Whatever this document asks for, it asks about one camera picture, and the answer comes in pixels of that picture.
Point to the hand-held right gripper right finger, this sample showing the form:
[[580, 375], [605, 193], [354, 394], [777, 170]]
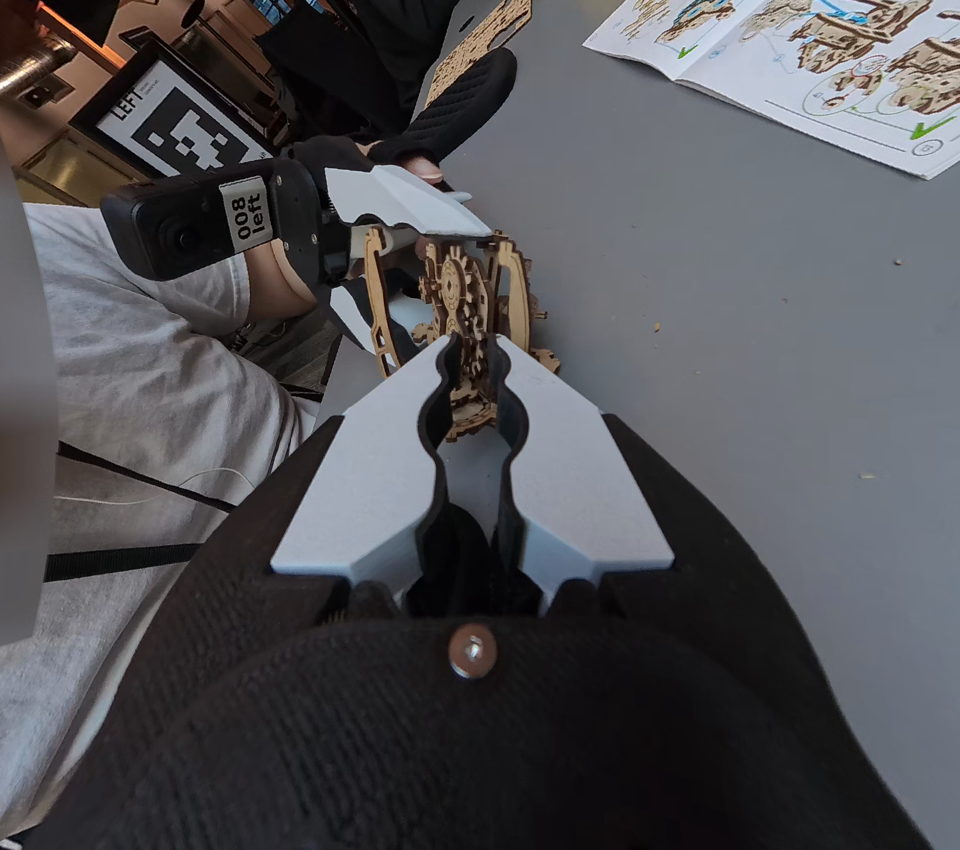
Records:
[[592, 490]]

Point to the laser-cut wooden parts sheet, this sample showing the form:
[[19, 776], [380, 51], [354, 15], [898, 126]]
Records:
[[487, 32]]

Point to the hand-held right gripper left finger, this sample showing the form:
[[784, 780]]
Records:
[[352, 490]]

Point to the wooden gear model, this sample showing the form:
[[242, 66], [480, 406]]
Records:
[[457, 310]]

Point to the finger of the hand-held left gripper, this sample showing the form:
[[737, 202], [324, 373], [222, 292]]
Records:
[[349, 313], [405, 201]]

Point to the black and white marker sign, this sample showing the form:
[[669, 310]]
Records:
[[195, 137]]

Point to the person's left hand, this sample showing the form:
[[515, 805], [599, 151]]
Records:
[[429, 173]]

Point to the illustrated instruction booklet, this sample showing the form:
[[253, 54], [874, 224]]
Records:
[[720, 69]]

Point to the operator in grey shirt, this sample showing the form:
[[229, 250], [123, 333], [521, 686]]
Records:
[[150, 377]]

